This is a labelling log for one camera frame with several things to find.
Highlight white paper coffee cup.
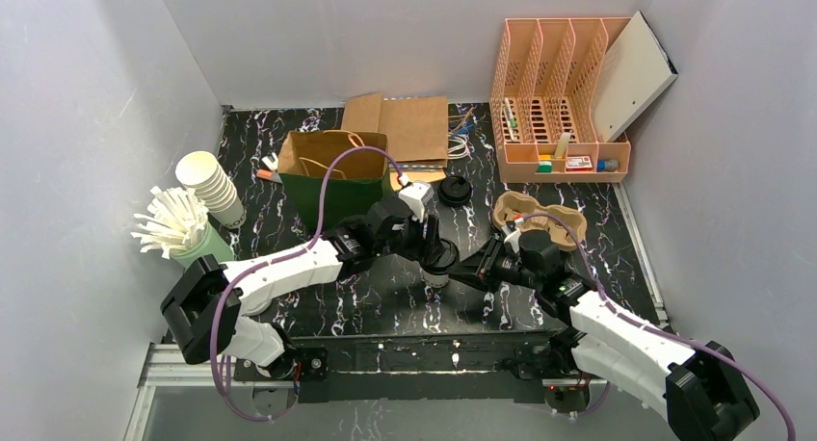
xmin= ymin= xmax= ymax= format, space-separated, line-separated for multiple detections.
xmin=419 ymin=239 xmax=460 ymax=289

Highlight brown pulp cup carrier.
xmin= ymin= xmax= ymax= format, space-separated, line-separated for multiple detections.
xmin=491 ymin=191 xmax=588 ymax=252

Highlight black coffee cup lid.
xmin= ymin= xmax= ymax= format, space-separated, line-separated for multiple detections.
xmin=437 ymin=175 xmax=473 ymax=208

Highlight green kraft paper bag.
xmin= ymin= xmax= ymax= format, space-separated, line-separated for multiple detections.
xmin=278 ymin=130 xmax=392 ymax=233

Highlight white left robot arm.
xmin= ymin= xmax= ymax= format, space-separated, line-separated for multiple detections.
xmin=161 ymin=196 xmax=459 ymax=367

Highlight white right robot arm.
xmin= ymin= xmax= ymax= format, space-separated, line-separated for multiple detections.
xmin=448 ymin=230 xmax=760 ymax=440

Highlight stack of flat paper bags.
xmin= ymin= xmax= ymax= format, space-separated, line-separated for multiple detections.
xmin=341 ymin=93 xmax=449 ymax=168

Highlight red and white small box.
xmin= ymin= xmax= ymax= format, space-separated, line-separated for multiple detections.
xmin=566 ymin=155 xmax=594 ymax=172

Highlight grey blue small bottle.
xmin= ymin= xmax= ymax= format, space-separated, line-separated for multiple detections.
xmin=596 ymin=159 xmax=619 ymax=172

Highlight orange plastic file organizer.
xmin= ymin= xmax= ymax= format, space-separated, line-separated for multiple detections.
xmin=489 ymin=17 xmax=631 ymax=184

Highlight teal and orange stapler tools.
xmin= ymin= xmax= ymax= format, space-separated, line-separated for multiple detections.
xmin=255 ymin=153 xmax=282 ymax=185

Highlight stack of white paper cups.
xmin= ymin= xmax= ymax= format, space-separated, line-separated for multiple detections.
xmin=174 ymin=151 xmax=247 ymax=229

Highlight green cup of white straws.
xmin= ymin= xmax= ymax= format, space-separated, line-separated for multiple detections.
xmin=130 ymin=186 xmax=235 ymax=268

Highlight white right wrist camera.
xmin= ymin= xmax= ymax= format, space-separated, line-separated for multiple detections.
xmin=503 ymin=229 xmax=521 ymax=254

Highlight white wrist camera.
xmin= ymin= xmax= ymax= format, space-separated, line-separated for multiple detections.
xmin=398 ymin=181 xmax=434 ymax=221
xmin=503 ymin=229 xmax=521 ymax=254

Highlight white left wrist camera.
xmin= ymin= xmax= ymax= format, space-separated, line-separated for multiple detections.
xmin=398 ymin=181 xmax=434 ymax=221

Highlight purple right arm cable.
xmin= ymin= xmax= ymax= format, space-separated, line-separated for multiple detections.
xmin=510 ymin=213 xmax=797 ymax=441

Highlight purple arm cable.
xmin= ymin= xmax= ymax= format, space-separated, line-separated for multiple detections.
xmin=210 ymin=145 xmax=409 ymax=424
xmin=510 ymin=213 xmax=797 ymax=441

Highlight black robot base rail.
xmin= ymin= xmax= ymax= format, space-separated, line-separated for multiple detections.
xmin=234 ymin=330 xmax=605 ymax=404

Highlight white board leaning on wall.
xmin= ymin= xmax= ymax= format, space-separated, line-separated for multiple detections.
xmin=591 ymin=12 xmax=678 ymax=143

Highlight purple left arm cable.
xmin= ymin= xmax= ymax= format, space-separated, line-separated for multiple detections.
xmin=210 ymin=145 xmax=409 ymax=424

